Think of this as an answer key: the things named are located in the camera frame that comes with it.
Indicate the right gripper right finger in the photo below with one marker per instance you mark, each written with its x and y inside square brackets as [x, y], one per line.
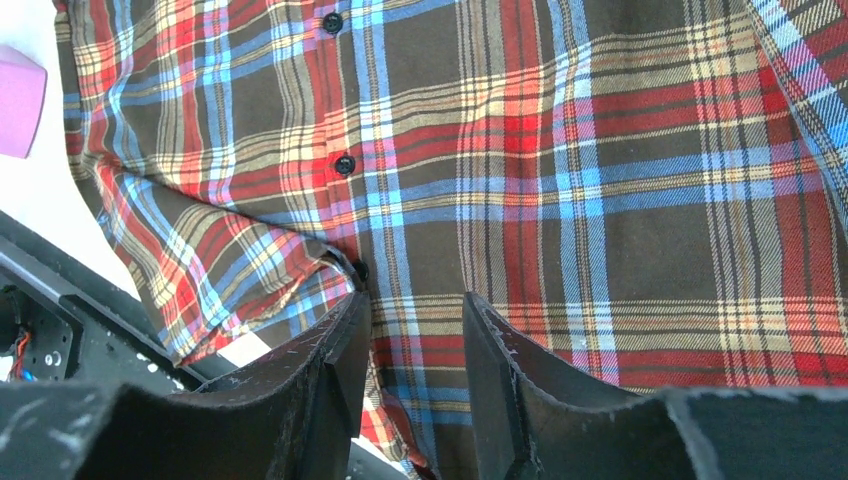
[535, 416]

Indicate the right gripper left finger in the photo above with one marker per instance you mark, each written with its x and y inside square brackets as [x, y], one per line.
[291, 414]

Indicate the plaid flannel shirt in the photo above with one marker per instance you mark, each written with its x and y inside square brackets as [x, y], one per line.
[654, 190]

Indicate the pink metronome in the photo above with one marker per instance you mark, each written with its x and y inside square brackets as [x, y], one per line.
[23, 87]

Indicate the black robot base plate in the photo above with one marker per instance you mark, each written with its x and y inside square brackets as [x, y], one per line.
[60, 321]

